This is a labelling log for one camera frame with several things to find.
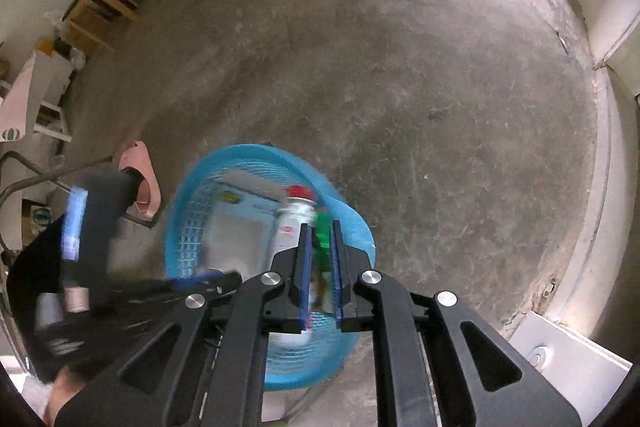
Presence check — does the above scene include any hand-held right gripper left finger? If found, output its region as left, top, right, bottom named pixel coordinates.
left=55, top=223, right=313, bottom=427

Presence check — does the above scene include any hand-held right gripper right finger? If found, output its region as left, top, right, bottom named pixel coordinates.
left=331, top=220, right=583, bottom=427

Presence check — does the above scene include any person's left forearm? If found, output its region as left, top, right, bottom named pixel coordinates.
left=47, top=364, right=108, bottom=427

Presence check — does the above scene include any white bottle with red cap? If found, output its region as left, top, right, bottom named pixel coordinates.
left=272, top=184, right=318, bottom=258

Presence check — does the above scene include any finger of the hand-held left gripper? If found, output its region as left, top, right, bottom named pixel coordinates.
left=145, top=269, right=243, bottom=309

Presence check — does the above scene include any pink slipper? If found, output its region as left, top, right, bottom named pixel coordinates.
left=118, top=140, right=162, bottom=220

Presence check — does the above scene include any blue plastic basket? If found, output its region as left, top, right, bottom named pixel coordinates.
left=164, top=144, right=377, bottom=392

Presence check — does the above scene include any white panel with round knob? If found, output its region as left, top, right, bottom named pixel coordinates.
left=507, top=309, right=633, bottom=413

